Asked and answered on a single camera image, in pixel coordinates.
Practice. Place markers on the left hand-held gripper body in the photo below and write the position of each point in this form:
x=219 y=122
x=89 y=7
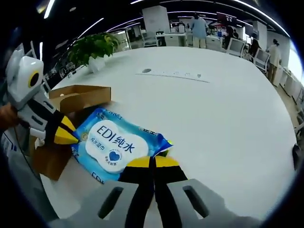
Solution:
x=21 y=83

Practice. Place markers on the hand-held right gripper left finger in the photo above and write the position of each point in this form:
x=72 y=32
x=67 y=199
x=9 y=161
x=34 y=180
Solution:
x=90 y=209

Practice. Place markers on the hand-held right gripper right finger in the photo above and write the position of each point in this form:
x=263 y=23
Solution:
x=215 y=206

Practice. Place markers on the brown cardboard shoe box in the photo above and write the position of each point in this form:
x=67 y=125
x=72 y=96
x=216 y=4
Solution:
x=51 y=164

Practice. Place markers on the blue wet wipes soft pack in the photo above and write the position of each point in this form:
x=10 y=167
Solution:
x=114 y=142

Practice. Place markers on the potted green plant white pot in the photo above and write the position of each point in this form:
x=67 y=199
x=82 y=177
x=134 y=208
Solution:
x=95 y=46

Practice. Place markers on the ceiling light strip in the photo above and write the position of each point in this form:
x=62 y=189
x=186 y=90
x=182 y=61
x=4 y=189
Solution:
x=48 y=9
x=91 y=28

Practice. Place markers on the black computer mouse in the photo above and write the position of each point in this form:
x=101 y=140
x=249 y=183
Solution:
x=297 y=156

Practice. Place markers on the white office chair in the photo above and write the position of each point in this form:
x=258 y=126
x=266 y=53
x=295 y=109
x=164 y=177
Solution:
x=261 y=58
x=150 y=39
x=235 y=46

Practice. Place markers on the white square pillar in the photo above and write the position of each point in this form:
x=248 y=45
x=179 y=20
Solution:
x=155 y=19

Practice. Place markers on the white office desk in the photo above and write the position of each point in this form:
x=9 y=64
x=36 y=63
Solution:
x=288 y=80
x=175 y=35

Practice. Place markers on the black computer monitor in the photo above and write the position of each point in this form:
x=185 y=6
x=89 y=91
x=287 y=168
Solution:
x=249 y=29

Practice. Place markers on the dark red wall screen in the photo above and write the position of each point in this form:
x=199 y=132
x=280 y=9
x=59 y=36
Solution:
x=226 y=19

